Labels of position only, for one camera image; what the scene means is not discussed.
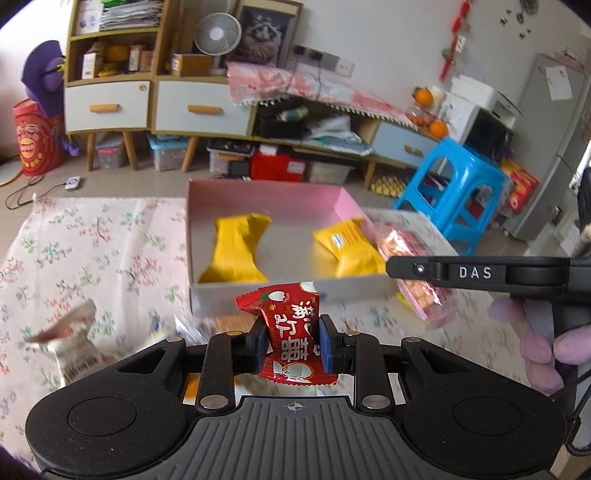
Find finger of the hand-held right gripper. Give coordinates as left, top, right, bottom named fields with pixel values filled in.
left=387, top=255, right=572, bottom=293

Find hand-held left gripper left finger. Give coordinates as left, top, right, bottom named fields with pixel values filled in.
left=107, top=318, right=269, bottom=414

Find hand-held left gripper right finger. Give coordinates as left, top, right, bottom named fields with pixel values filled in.
left=320, top=314, right=483, bottom=412

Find red snack packet apple print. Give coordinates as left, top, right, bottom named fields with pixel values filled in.
left=235, top=281, right=341, bottom=387

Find pink orange cracker packet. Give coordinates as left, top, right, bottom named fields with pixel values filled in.
left=373, top=223, right=452, bottom=325

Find pink cardboard box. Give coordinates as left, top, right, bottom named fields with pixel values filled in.
left=185, top=178, right=408, bottom=318

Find person's right hand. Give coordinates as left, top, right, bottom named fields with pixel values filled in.
left=488, top=295, right=591, bottom=397

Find blue plastic stool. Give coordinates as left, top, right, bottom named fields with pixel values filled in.
left=392, top=137, right=509, bottom=257

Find large yellow snack packet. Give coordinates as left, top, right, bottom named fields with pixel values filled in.
left=198, top=213, right=271, bottom=284

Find red snack carton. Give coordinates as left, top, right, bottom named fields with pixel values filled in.
left=500, top=158, right=540, bottom=214

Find yellow snack packet blue label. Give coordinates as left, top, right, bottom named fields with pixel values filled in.
left=313, top=217, right=387, bottom=278

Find yellow egg tray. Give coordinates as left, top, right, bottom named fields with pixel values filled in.
left=369, top=174, right=408, bottom=197

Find grey refrigerator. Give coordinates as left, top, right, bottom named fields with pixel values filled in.
left=502, top=52, right=591, bottom=244

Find white patterned carton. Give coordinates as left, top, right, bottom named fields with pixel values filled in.
left=436, top=91, right=482, bottom=145

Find clear storage box yellow contents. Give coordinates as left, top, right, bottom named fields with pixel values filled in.
left=307, top=156, right=353, bottom=186

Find floral tablecloth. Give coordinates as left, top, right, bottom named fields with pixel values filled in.
left=0, top=196, right=575, bottom=462

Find white foam box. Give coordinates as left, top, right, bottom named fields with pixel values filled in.
left=450, top=73, right=523, bottom=128

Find red cardboard box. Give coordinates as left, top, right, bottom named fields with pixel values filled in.
left=250, top=146, right=310, bottom=182

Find white snack packet red print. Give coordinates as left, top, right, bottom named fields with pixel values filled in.
left=24, top=299, right=117, bottom=387

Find clear storage box dark contents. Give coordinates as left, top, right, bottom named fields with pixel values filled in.
left=206, top=138, right=255, bottom=176

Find white and green papers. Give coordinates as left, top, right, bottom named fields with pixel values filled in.
left=309, top=115, right=374, bottom=156

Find paper note on refrigerator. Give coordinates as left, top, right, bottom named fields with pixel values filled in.
left=544, top=64, right=574, bottom=102

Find clear storage box blue lid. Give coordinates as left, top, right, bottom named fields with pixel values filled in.
left=147, top=134, right=190, bottom=173

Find black bag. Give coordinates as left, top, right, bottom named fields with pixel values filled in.
left=256, top=104, right=310, bottom=140

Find pink cherry print cloth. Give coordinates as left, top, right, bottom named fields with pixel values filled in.
left=226, top=61, right=419, bottom=133

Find low wooden drawer cabinet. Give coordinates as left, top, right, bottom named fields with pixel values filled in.
left=150, top=74, right=440, bottom=186

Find red hanging ornament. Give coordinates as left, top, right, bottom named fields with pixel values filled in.
left=438, top=0, right=476, bottom=84

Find clear storage box pink contents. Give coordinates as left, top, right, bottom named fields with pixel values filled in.
left=94, top=133, right=129, bottom=169

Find tall wooden shelf cabinet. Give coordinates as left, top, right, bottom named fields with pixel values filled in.
left=63, top=0, right=161, bottom=172

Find brown cardboard box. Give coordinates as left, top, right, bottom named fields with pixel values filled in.
left=171, top=54, right=213, bottom=77

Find round flat board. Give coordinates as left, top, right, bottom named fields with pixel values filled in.
left=0, top=154, right=25, bottom=187

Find red printed drum bucket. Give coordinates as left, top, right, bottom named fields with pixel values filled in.
left=11, top=99, right=66, bottom=177

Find white desk fan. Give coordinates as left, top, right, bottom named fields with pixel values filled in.
left=193, top=12, right=243, bottom=76

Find small brown boxes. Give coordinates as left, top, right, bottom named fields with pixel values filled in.
left=128, top=44, right=153, bottom=73

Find framed cat picture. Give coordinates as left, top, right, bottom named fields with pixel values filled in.
left=229, top=0, right=305, bottom=66

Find yellow shelf item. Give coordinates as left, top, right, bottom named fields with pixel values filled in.
left=99, top=45, right=128, bottom=77

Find purple plush toy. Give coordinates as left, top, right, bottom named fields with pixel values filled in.
left=20, top=40, right=87, bottom=158

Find stack of papers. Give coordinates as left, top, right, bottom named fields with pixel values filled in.
left=99, top=0, right=164, bottom=32

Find white box on shelf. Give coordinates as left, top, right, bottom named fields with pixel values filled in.
left=73, top=0, right=102, bottom=36

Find wall socket strip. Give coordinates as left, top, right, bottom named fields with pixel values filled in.
left=293, top=43, right=356, bottom=77

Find black wall stickers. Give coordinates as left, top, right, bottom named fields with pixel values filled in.
left=498, top=0, right=537, bottom=38

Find black charger cable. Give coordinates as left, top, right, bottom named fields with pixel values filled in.
left=283, top=45, right=306, bottom=95
left=310, top=51, right=324, bottom=101

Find black floor cable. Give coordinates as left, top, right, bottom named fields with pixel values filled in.
left=5, top=182, right=68, bottom=209

